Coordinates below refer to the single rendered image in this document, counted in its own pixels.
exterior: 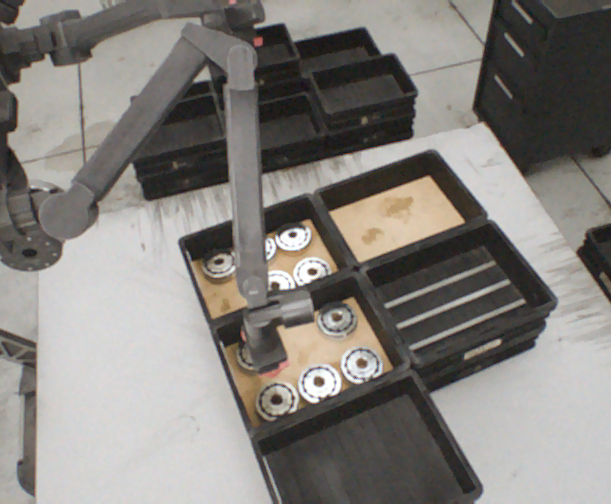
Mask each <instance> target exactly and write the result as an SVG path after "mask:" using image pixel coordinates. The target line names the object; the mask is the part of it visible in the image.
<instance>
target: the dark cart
mask: <svg viewBox="0 0 611 504"><path fill-rule="evenodd" d="M472 110H473V112H474V114H475V115H476V116H477V118H478V119H477V120H478V121H479V122H478V123H482V122H485V123H486V124H487V126H488V127H489V129H490V130H491V132H492V133H493V134H494V136H495V137H496V139H497V140H498V142H499V143H500V145H501V146H502V147H503V149H504V150H505V152H506V153H507V155H508V156H509V158H510V159H511V160H512V162H513V163H514V165H515V166H516V168H517V169H518V171H519V172H520V173H521V175H522V174H523V173H524V172H525V171H526V169H527V165H529V164H533V163H537V162H541V161H545V160H550V159H554V158H558V157H562V156H566V155H570V154H574V153H578V152H582V151H586V150H590V149H592V153H593V154H594V155H595V156H596V157H597V158H600V157H603V156H605V155H606V154H607V153H609V152H610V151H611V0H493V5H492V10H491V15H490V20H489V25H488V30H487V35H486V40H485V45H484V50H483V55H482V60H481V65H480V70H479V75H478V80H477V85H476V90H475V95H474V100H473V105H472ZM478 123H477V124H478Z"/></svg>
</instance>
